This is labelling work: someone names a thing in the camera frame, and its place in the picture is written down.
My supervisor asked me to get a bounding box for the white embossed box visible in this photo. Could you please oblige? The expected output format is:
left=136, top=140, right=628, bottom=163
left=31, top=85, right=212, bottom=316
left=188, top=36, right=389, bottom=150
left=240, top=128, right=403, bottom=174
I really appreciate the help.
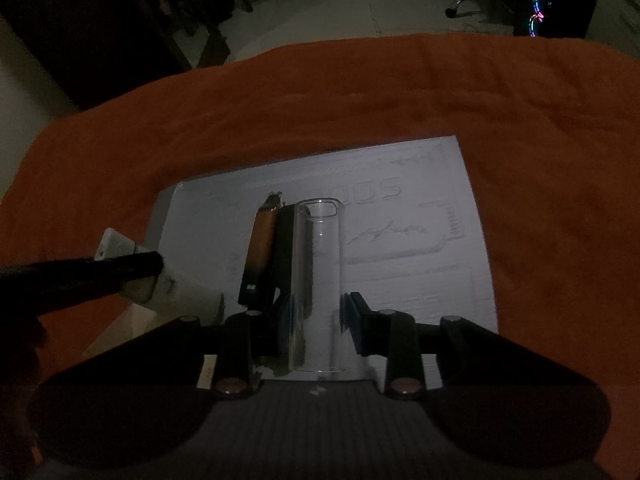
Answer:
left=144, top=133, right=499, bottom=382

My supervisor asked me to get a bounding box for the clear glass tube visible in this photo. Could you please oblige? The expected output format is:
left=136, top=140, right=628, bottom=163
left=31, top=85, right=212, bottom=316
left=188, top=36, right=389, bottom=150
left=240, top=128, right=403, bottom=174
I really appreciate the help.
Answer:
left=286, top=198, right=347, bottom=381

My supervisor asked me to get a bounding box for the brown lighter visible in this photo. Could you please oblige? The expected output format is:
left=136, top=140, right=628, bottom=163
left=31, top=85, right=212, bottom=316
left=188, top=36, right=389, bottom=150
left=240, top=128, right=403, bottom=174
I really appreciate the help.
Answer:
left=239, top=190, right=286, bottom=307

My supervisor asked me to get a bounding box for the black rectangular case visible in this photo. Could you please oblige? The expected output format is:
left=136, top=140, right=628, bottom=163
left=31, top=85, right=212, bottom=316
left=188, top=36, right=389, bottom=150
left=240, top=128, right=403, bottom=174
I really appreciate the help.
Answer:
left=270, top=205, right=302, bottom=311

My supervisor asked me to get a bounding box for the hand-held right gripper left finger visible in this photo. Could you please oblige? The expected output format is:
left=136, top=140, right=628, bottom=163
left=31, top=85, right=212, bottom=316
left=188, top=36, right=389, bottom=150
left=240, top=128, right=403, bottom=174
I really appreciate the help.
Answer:
left=55, top=294, right=303, bottom=398

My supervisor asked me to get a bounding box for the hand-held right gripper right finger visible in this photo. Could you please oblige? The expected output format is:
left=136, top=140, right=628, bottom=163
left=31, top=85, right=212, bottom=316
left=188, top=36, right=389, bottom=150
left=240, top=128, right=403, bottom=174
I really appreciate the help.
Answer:
left=348, top=291, right=596, bottom=402

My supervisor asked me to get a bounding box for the orange cloth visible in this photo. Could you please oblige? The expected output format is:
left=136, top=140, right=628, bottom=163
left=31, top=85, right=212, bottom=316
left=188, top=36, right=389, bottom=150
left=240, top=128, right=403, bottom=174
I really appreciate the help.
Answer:
left=0, top=32, right=640, bottom=480

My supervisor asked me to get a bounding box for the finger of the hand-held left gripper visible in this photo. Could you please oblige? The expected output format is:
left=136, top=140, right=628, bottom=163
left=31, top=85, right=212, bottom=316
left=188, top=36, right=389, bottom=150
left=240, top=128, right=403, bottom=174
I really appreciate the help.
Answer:
left=0, top=251, right=165, bottom=319

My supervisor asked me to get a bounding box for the dark wooden cabinet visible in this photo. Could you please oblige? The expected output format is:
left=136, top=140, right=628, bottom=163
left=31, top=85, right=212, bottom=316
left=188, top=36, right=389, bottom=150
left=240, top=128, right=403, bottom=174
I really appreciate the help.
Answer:
left=0, top=0, right=198, bottom=111

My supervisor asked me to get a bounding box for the white plastic piece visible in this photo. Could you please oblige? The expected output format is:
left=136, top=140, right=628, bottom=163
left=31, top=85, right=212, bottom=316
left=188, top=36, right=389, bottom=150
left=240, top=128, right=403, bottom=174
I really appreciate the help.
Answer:
left=94, top=227, right=226, bottom=327

